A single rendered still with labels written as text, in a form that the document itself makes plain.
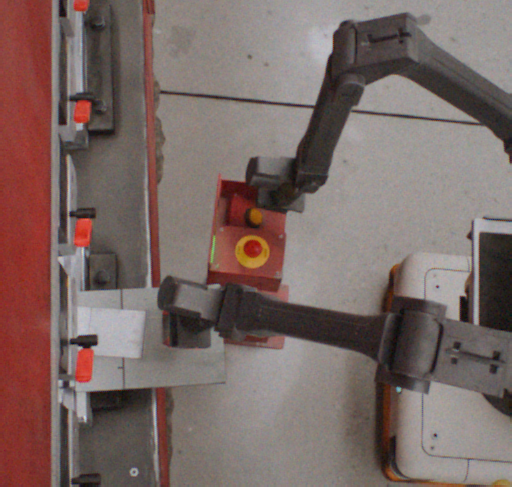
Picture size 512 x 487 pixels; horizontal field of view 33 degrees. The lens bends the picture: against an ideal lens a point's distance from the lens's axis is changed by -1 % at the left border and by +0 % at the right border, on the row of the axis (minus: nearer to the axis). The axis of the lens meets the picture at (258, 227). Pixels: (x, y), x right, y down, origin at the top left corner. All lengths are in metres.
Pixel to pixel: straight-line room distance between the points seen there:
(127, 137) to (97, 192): 0.14
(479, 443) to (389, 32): 1.37
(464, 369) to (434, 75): 0.47
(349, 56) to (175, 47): 1.71
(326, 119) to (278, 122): 1.40
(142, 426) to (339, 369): 1.05
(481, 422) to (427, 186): 0.82
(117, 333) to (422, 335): 0.70
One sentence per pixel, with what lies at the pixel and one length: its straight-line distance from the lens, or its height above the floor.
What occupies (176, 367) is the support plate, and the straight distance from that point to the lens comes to 1.54.
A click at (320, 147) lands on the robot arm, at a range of 1.50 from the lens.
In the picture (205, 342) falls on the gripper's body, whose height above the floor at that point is 1.08.
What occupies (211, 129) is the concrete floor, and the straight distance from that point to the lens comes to 2.79.
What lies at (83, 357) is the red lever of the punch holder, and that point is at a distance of 1.26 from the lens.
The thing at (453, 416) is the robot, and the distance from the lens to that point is 2.35.
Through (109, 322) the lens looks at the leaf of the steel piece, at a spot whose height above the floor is 1.00.
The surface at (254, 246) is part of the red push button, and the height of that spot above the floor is 0.81.
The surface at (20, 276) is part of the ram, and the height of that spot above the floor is 1.60.
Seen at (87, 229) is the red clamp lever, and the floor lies 1.30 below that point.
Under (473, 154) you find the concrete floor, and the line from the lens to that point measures 2.89.
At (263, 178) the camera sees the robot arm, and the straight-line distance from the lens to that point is 1.64.
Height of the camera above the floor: 2.52
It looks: 71 degrees down
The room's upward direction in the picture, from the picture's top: 11 degrees clockwise
